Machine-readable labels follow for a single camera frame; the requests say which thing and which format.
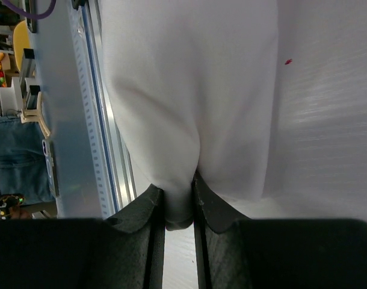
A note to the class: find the white t shirt robot print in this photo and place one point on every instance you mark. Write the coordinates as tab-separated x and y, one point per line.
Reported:
191	84

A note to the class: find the blue jeans person background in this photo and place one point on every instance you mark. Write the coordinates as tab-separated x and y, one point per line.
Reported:
22	161

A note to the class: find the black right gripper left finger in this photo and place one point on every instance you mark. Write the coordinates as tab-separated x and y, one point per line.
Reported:
125	250

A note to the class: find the yellow chair background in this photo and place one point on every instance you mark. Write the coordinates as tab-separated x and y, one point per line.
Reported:
20	42

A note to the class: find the aluminium mounting rail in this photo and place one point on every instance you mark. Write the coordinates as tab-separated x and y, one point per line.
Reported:
119	161

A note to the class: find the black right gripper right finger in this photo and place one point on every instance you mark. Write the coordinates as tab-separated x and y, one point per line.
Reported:
234	251

